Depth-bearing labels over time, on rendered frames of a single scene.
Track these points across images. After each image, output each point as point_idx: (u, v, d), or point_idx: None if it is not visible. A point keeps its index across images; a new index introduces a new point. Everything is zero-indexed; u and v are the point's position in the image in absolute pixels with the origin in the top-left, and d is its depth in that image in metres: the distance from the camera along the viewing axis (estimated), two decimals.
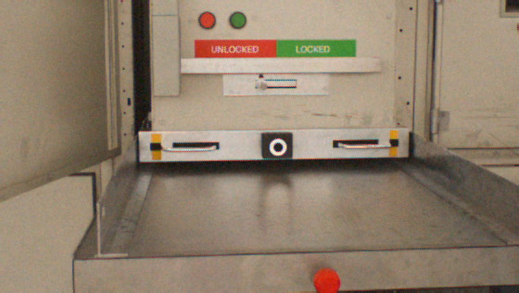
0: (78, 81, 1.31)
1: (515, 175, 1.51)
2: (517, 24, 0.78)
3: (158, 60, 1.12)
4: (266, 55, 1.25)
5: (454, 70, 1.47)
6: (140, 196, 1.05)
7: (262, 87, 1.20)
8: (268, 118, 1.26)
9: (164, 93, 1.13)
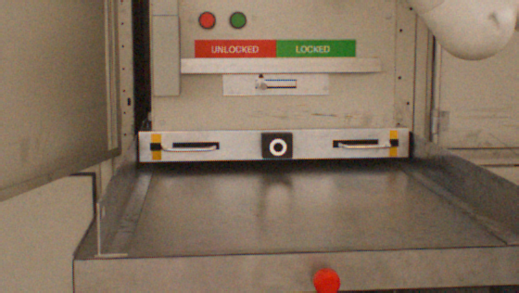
0: (78, 81, 1.31)
1: (515, 175, 1.51)
2: None
3: (158, 60, 1.12)
4: (266, 55, 1.25)
5: (454, 70, 1.47)
6: (140, 196, 1.05)
7: (262, 87, 1.20)
8: (268, 118, 1.26)
9: (164, 93, 1.13)
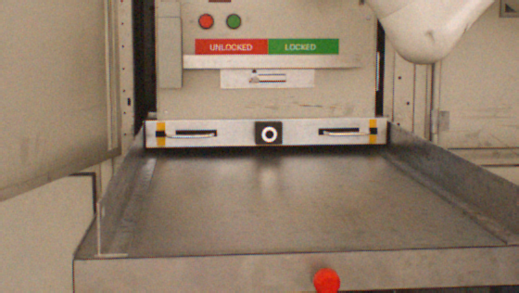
0: (78, 81, 1.31)
1: (515, 175, 1.51)
2: None
3: (163, 57, 1.27)
4: (259, 52, 1.40)
5: (454, 70, 1.47)
6: (140, 196, 1.05)
7: (255, 81, 1.35)
8: (260, 108, 1.41)
9: (168, 85, 1.28)
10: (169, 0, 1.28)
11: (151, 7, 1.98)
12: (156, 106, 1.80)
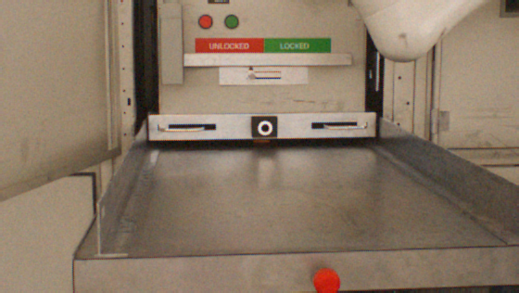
0: (78, 81, 1.31)
1: (515, 175, 1.51)
2: None
3: (166, 55, 1.36)
4: (255, 50, 1.48)
5: (454, 70, 1.47)
6: (140, 196, 1.05)
7: (251, 78, 1.44)
8: (257, 104, 1.50)
9: (170, 82, 1.37)
10: (170, 2, 1.36)
11: (151, 7, 1.98)
12: (156, 106, 1.80)
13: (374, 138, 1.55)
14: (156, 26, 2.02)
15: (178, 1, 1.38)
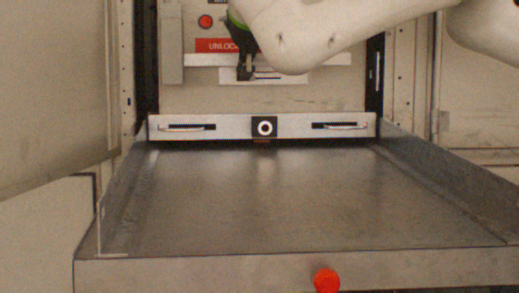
0: (78, 81, 1.31)
1: (515, 175, 1.51)
2: (242, 69, 1.27)
3: (166, 55, 1.36)
4: None
5: (454, 70, 1.47)
6: (140, 196, 1.05)
7: (251, 77, 1.44)
8: (257, 104, 1.50)
9: (170, 82, 1.37)
10: (170, 2, 1.36)
11: (151, 7, 1.98)
12: (156, 106, 1.80)
13: (374, 138, 1.55)
14: (156, 26, 2.02)
15: (178, 1, 1.38)
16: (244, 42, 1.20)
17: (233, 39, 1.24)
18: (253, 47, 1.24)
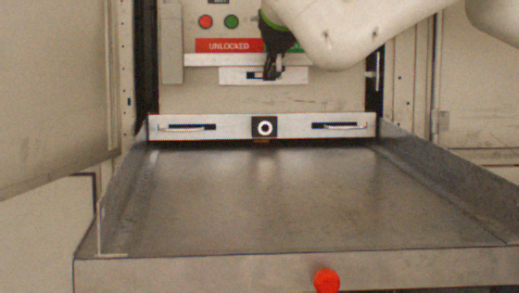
0: (78, 81, 1.31)
1: (515, 175, 1.51)
2: (272, 69, 1.28)
3: (166, 55, 1.36)
4: (255, 50, 1.49)
5: (454, 70, 1.47)
6: (140, 196, 1.05)
7: (278, 77, 1.44)
8: (257, 104, 1.50)
9: (170, 82, 1.37)
10: (170, 2, 1.36)
11: (151, 7, 1.98)
12: (156, 106, 1.80)
13: (374, 138, 1.55)
14: (156, 26, 2.02)
15: (178, 1, 1.38)
16: (275, 42, 1.20)
17: (263, 39, 1.25)
18: (284, 47, 1.24)
